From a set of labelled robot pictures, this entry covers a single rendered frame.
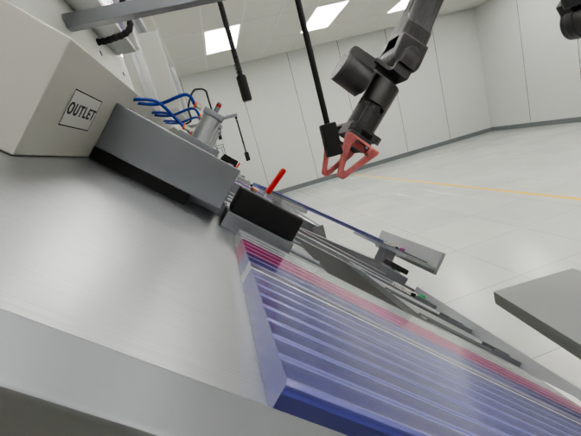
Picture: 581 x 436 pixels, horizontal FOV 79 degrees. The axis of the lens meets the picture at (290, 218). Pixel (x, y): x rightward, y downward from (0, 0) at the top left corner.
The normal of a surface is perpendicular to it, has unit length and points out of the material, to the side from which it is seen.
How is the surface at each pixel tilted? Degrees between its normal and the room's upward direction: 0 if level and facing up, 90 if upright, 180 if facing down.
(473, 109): 90
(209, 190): 90
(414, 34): 89
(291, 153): 90
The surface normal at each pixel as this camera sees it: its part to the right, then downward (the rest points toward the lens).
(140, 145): 0.20, 0.16
